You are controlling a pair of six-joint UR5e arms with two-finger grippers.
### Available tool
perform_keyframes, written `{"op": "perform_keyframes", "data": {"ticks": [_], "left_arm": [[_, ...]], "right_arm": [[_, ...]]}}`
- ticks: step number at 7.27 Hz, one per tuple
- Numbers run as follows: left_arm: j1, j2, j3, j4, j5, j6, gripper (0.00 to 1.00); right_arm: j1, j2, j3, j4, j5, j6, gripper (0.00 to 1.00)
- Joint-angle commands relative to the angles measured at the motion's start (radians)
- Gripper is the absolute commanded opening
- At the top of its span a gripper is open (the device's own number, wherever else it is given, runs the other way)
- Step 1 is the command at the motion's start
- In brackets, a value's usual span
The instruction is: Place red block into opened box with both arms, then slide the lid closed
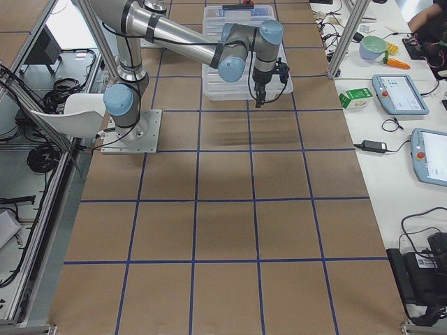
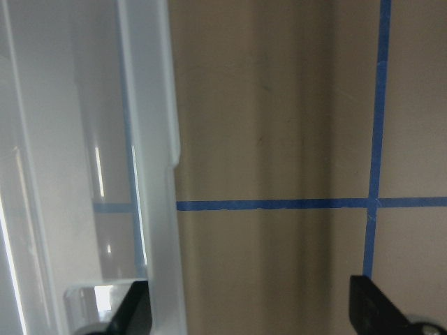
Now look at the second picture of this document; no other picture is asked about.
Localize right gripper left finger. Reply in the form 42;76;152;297
108;281;152;335

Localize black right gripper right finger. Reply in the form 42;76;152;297
349;275;446;335

